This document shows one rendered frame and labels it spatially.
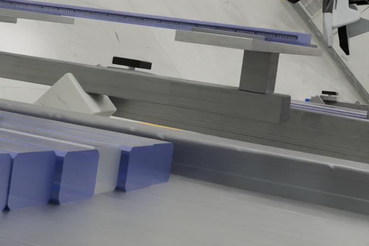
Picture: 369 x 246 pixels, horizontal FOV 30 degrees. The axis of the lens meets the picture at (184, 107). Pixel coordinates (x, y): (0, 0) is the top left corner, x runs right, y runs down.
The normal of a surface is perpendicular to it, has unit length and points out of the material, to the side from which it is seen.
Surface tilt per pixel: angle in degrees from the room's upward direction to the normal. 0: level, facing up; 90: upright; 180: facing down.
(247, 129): 90
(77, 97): 90
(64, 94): 90
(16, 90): 0
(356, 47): 90
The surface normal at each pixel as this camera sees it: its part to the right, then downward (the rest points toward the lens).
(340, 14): -0.35, -0.56
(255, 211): 0.14, -0.99
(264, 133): -0.41, -0.02
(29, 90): 0.73, -0.60
